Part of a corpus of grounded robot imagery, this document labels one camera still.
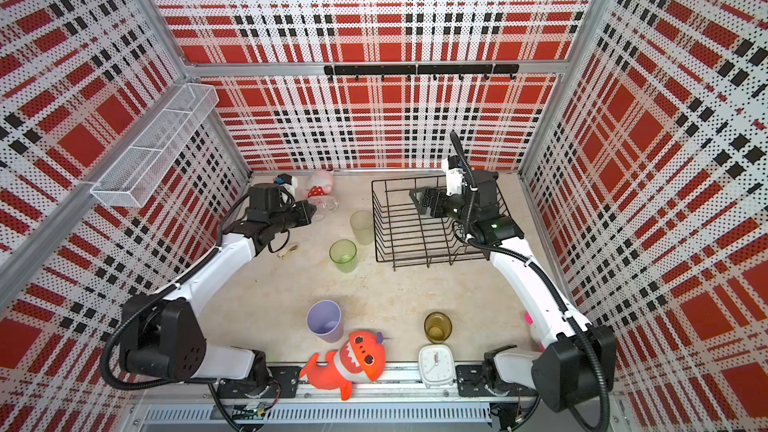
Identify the clear glass cup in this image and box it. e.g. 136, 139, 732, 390
307, 195, 339, 215

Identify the bright green plastic cup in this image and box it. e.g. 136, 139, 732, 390
329, 239, 358, 273

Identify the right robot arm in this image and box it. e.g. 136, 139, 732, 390
409, 132, 617, 431

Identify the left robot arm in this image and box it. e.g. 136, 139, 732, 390
99, 174, 317, 393

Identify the pink plush toy polka dress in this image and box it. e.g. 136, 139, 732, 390
305, 170, 335, 198

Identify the purple plastic cup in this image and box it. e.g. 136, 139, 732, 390
306, 300, 344, 343

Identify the olive glass cup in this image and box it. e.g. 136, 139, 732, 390
424, 311, 453, 344

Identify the white kitchen scale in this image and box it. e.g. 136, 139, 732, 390
417, 344, 456, 388

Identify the red shark plush toy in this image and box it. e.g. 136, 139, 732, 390
299, 330, 387, 401

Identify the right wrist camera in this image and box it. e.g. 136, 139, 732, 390
441, 155, 464, 196

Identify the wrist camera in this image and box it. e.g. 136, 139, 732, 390
441, 155, 464, 196
274, 173, 299, 197

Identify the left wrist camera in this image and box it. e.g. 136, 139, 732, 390
274, 173, 299, 197

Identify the black wire dish rack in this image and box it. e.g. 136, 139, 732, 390
371, 171, 525, 269

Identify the black wall hook rail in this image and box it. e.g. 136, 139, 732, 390
323, 63, 520, 79

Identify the white wire mesh shelf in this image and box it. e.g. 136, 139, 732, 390
91, 83, 218, 208

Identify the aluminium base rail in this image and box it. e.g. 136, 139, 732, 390
143, 361, 541, 427

